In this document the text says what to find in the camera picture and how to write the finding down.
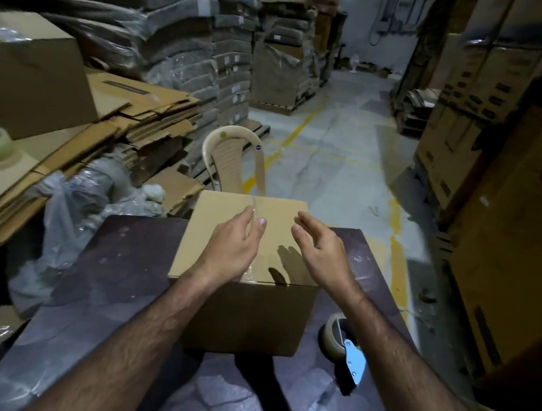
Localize pile of flattened cardboard sheets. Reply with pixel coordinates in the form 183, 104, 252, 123
0, 55, 219, 298

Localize medium brown cardboard box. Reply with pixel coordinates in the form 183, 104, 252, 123
0, 8, 112, 151

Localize huge brown printed carton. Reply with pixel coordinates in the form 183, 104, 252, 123
428, 55, 542, 389

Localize person's right hand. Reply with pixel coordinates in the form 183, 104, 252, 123
283, 211, 372, 301

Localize stack of large printed cartons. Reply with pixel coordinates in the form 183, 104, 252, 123
405, 0, 542, 240

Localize small sealed cardboard box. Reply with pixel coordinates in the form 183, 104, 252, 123
159, 185, 332, 366

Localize person's left forearm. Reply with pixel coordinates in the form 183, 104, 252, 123
22, 249, 243, 411

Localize stack of grey wrapped bundles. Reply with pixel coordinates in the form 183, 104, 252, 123
19, 0, 265, 182

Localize tape dispenser with clear roll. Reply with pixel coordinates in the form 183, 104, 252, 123
311, 309, 374, 391

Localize wrapped pallet of cardboard bundles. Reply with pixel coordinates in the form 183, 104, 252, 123
245, 0, 331, 119

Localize person's right forearm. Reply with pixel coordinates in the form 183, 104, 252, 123
311, 280, 542, 411

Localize hanging wall cables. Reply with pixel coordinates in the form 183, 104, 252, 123
369, 0, 430, 52

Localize crumpled clear plastic wrap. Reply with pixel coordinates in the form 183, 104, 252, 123
4, 145, 174, 333

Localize low pile of folded cartons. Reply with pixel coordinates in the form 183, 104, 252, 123
391, 83, 442, 141

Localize beige plastic chair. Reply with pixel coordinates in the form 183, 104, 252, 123
197, 122, 275, 198

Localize person's left hand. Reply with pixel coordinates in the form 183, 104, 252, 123
190, 199, 270, 290

